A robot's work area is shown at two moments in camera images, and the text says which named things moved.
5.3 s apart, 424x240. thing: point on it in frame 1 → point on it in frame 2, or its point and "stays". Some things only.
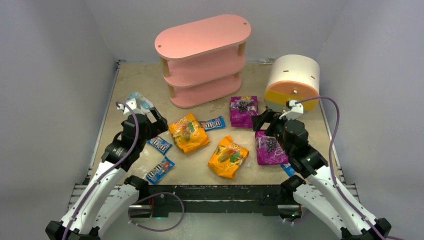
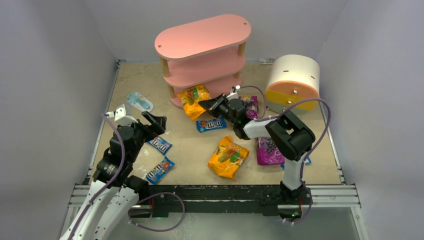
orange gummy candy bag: x=227 y=157 stays
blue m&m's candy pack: x=218 y=123 stays
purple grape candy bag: x=269 y=150 stays
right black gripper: x=267 y=120 → x=218 y=106
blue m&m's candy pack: x=160 y=144 stays
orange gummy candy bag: x=188 y=133 → x=191 y=95
